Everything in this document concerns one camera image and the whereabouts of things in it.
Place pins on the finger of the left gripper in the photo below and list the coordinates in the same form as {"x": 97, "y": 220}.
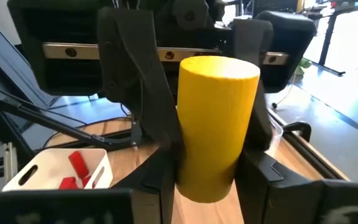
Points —
{"x": 253, "y": 40}
{"x": 135, "y": 62}

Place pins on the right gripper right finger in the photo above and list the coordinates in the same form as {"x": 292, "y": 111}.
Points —
{"x": 306, "y": 202}

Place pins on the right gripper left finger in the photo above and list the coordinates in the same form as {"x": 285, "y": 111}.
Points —
{"x": 73, "y": 208}

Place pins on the long red block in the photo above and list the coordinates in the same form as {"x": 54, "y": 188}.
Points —
{"x": 68, "y": 183}
{"x": 79, "y": 164}
{"x": 86, "y": 181}

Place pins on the yellow cylinder block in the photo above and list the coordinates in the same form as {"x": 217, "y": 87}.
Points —
{"x": 213, "y": 124}

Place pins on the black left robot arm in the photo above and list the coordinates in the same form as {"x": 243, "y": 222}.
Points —
{"x": 188, "y": 15}

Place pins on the green white shoe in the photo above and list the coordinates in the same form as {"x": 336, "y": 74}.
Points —
{"x": 303, "y": 64}

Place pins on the clear plastic bin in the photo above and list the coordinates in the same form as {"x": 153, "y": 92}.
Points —
{"x": 277, "y": 133}

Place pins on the black frame clamp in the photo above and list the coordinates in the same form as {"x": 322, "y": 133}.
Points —
{"x": 300, "y": 126}

